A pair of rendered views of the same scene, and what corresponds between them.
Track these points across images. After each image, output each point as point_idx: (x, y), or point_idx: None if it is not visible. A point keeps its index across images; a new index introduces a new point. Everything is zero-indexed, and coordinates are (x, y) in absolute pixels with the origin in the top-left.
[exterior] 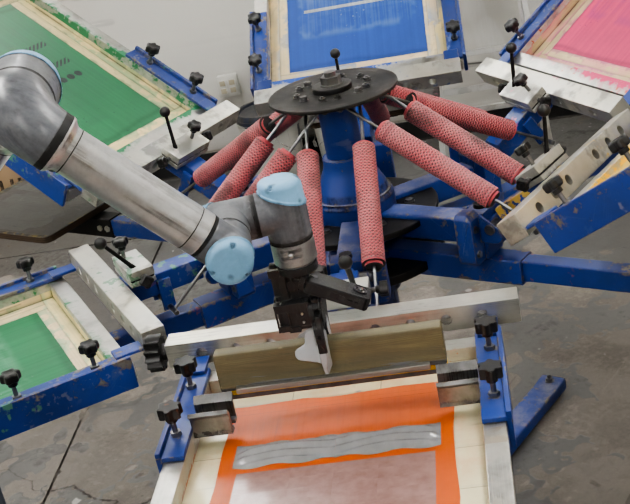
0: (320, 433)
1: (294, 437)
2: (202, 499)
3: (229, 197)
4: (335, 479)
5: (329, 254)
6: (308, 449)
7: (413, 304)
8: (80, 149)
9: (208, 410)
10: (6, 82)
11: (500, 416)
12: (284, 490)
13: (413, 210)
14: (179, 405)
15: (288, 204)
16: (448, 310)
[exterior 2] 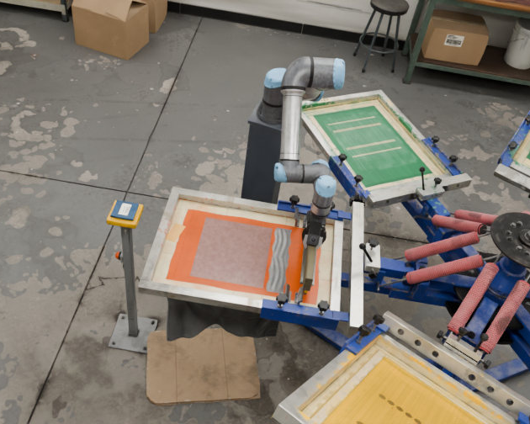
0: (290, 255)
1: (291, 247)
2: (260, 218)
3: (475, 219)
4: (256, 256)
5: (424, 262)
6: (278, 249)
7: (358, 286)
8: (285, 98)
9: (306, 216)
10: (298, 60)
11: (262, 304)
12: (255, 241)
13: (484, 310)
14: (295, 201)
15: (315, 188)
16: (350, 299)
